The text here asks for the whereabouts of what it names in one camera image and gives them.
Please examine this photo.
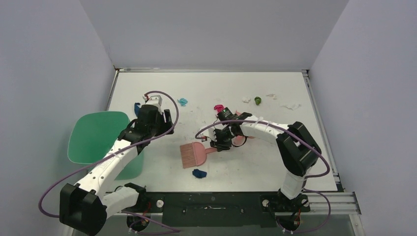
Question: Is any pink dustpan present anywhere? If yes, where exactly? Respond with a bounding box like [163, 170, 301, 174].
[232, 110, 255, 146]

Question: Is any pink hand brush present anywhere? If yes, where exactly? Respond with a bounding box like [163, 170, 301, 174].
[179, 142, 217, 169]

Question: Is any dark blue paper scrap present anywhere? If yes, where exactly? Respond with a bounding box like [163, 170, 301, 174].
[192, 169, 207, 179]

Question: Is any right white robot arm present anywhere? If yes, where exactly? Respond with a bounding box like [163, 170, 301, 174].
[208, 108, 322, 211]

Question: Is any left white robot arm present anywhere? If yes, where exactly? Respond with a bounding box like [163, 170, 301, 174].
[59, 102, 175, 236]

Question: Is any cyan paper scrap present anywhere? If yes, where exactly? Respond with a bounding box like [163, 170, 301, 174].
[177, 98, 188, 107]

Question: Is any magenta paper scrap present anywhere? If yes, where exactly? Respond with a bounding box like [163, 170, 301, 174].
[213, 104, 225, 114]

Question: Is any green paper scrap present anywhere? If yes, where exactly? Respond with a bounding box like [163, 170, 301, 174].
[254, 97, 262, 106]

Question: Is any green trash bin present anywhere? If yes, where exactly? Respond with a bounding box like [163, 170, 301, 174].
[67, 111, 144, 180]

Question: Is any small white paper scrap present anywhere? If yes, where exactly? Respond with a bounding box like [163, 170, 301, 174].
[266, 93, 277, 100]

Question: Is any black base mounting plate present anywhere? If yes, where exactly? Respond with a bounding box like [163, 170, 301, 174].
[126, 192, 310, 228]

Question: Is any flat white paper scrap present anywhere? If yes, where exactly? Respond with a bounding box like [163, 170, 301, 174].
[280, 103, 301, 111]

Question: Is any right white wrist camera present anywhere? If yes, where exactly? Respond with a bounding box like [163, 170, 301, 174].
[197, 127, 216, 141]

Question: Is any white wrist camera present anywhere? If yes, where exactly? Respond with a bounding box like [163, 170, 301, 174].
[142, 94, 163, 114]
[197, 127, 216, 141]

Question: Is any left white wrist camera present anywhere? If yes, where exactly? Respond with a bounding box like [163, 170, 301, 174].
[142, 94, 163, 114]

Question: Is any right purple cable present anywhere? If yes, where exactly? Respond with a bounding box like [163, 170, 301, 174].
[195, 119, 331, 234]

